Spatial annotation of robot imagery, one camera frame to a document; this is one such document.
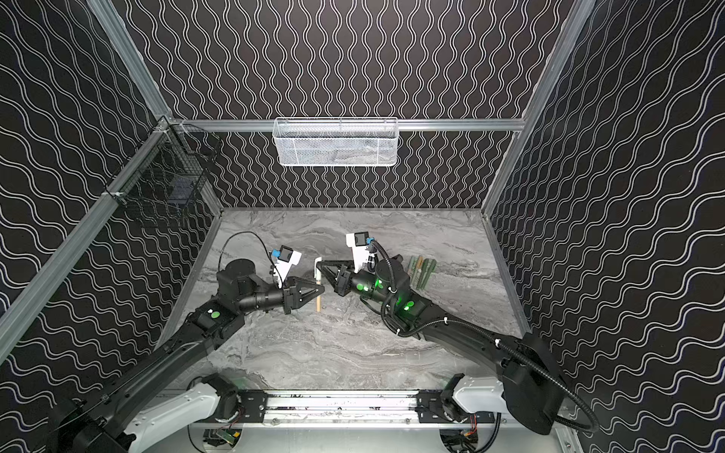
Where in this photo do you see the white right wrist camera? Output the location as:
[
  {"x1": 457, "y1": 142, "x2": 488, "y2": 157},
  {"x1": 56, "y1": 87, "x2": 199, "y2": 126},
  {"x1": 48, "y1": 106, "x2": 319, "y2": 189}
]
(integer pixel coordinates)
[{"x1": 346, "y1": 231, "x2": 377, "y2": 272}]

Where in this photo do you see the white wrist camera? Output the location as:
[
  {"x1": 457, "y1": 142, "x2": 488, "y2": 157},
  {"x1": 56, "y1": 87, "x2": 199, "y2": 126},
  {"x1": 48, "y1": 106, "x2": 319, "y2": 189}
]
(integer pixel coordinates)
[
  {"x1": 346, "y1": 231, "x2": 377, "y2": 272},
  {"x1": 271, "y1": 245, "x2": 301, "y2": 288}
]

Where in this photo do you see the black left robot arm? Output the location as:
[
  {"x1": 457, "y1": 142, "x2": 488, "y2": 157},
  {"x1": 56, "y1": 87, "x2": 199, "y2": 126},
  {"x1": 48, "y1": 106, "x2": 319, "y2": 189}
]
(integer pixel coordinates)
[{"x1": 45, "y1": 259, "x2": 325, "y2": 452}]

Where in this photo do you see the black corrugated cable conduit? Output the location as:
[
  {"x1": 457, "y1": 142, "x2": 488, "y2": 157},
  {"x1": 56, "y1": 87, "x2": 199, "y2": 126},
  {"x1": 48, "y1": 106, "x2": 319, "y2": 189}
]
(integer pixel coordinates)
[{"x1": 367, "y1": 240, "x2": 600, "y2": 434}]

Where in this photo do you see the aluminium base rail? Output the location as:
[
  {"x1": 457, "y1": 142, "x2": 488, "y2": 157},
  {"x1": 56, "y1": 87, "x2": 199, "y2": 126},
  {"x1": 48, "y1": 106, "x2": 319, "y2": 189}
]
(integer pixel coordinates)
[{"x1": 191, "y1": 389, "x2": 573, "y2": 430}]

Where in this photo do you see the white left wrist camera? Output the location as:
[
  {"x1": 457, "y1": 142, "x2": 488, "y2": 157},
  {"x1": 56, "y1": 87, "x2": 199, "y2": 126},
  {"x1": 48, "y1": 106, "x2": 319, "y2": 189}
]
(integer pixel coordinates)
[{"x1": 271, "y1": 245, "x2": 301, "y2": 288}]

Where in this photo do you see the black wire basket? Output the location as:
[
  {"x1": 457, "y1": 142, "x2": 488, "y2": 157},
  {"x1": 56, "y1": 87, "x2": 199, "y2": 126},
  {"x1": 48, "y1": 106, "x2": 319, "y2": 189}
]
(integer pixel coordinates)
[{"x1": 111, "y1": 116, "x2": 221, "y2": 230}]

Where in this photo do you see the left camera black cable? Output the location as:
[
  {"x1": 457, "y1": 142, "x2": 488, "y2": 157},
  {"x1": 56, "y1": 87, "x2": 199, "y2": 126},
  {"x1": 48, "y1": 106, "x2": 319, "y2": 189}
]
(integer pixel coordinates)
[{"x1": 217, "y1": 230, "x2": 274, "y2": 273}]

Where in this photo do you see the white wire mesh basket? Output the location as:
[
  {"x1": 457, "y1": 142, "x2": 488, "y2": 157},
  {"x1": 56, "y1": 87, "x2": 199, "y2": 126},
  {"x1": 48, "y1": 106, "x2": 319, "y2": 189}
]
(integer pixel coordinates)
[{"x1": 272, "y1": 117, "x2": 400, "y2": 167}]

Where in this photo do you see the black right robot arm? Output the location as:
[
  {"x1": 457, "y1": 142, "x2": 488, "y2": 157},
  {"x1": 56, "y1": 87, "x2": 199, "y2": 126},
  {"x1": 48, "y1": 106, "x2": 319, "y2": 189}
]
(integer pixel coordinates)
[{"x1": 315, "y1": 260, "x2": 565, "y2": 434}]

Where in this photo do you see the dark green marker pen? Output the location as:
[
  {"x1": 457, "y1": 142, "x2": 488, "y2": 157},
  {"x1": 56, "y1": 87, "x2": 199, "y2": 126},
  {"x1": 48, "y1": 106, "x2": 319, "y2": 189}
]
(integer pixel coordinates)
[{"x1": 421, "y1": 259, "x2": 437, "y2": 290}]

